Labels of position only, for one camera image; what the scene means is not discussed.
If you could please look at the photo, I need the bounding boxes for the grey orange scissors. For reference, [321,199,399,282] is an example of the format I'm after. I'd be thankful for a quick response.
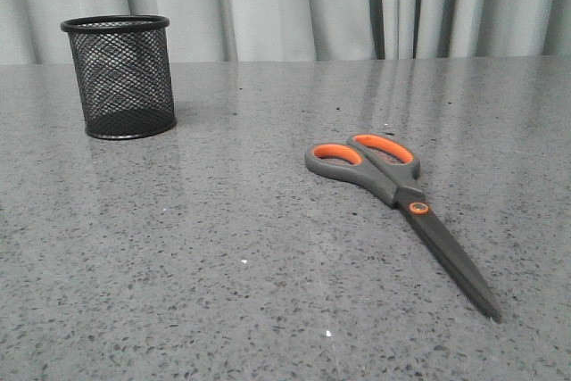
[304,134,501,322]

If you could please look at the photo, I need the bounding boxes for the black mesh pen cup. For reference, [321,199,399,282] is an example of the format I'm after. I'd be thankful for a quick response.
[61,15,177,140]

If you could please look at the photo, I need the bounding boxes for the grey curtain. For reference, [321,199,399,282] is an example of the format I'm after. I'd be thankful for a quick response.
[1,0,570,64]

